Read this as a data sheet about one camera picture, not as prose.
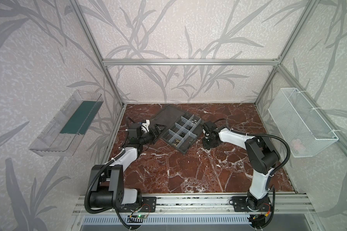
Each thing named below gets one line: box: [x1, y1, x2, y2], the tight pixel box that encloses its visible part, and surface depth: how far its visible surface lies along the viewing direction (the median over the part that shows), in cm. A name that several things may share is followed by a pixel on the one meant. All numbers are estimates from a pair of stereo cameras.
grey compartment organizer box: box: [149, 104, 204, 155], surface depth 102 cm
